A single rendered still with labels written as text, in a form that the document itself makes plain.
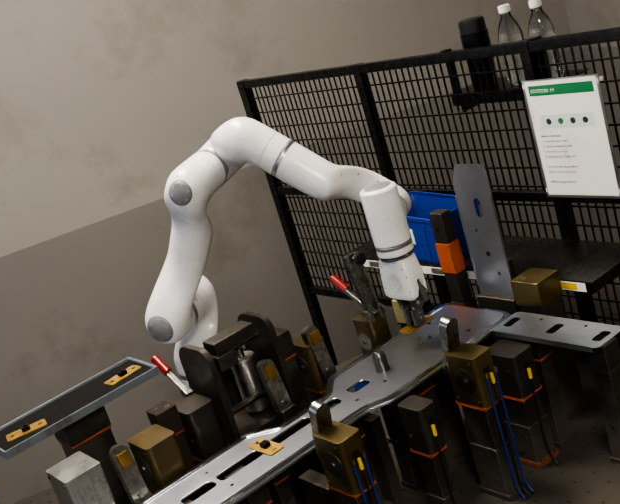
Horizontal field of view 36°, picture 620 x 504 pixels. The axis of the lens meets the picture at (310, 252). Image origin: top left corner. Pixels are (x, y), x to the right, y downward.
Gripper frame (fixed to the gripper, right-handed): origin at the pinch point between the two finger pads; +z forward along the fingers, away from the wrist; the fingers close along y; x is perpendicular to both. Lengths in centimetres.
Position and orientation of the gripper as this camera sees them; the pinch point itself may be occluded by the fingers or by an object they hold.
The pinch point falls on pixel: (414, 315)
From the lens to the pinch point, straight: 221.3
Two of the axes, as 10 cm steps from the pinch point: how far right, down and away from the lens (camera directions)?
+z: 2.9, 9.1, 2.9
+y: 6.1, 0.6, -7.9
